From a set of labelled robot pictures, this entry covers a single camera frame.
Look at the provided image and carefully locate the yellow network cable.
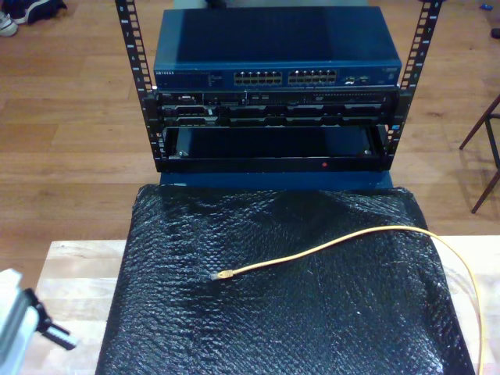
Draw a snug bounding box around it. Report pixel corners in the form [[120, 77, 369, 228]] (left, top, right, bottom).
[[209, 225, 488, 375]]

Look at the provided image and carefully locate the black bubble mat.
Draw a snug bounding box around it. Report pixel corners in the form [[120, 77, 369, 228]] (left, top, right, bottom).
[[95, 184, 476, 375]]

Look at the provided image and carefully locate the black rack server unit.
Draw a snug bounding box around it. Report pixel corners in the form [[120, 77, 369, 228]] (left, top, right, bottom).
[[142, 88, 411, 129]]

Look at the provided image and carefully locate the dark shoe with white stripe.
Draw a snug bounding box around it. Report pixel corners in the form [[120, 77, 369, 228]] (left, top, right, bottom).
[[8, 0, 68, 25]]

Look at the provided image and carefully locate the dark wooden chair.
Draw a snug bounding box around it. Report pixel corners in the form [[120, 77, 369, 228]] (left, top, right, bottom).
[[459, 92, 500, 215]]

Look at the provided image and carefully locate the black perforated rack post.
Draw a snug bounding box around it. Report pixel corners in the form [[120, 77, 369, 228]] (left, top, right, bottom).
[[384, 0, 445, 173], [114, 0, 165, 173]]

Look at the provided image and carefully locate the blue network switch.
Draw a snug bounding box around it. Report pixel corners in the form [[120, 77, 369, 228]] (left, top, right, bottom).
[[152, 6, 403, 91]]

